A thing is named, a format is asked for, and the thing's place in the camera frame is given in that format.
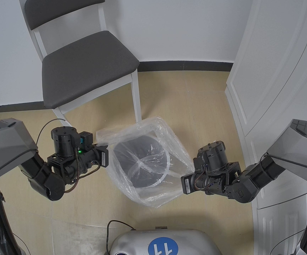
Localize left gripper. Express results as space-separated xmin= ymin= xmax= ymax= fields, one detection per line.
xmin=78 ymin=145 xmax=109 ymax=175

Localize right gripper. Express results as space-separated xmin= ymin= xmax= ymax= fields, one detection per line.
xmin=181 ymin=173 xmax=213 ymax=196

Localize clear plastic bag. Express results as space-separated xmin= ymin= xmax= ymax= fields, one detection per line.
xmin=95 ymin=115 xmax=195 ymax=209

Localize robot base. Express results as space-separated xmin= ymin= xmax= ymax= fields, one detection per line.
xmin=110 ymin=226 xmax=219 ymax=255

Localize pale grey trash bin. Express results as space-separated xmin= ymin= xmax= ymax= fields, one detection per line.
xmin=111 ymin=134 xmax=171 ymax=189

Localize white chair grey cushions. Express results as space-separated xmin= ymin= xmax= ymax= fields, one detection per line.
xmin=16 ymin=0 xmax=143 ymax=127

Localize white wardrobe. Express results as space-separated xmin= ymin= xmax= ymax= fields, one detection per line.
xmin=225 ymin=0 xmax=307 ymax=255

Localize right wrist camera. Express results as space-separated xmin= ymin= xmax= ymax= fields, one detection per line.
xmin=193 ymin=156 xmax=208 ymax=174

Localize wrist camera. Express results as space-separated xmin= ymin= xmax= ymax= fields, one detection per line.
xmin=79 ymin=131 xmax=93 ymax=150
xmin=193 ymin=156 xmax=208 ymax=174

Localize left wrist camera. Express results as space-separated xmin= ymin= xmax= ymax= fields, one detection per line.
xmin=79 ymin=131 xmax=93 ymax=150

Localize black cable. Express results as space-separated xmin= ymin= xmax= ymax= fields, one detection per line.
xmin=271 ymin=228 xmax=307 ymax=255
xmin=106 ymin=220 xmax=135 ymax=252

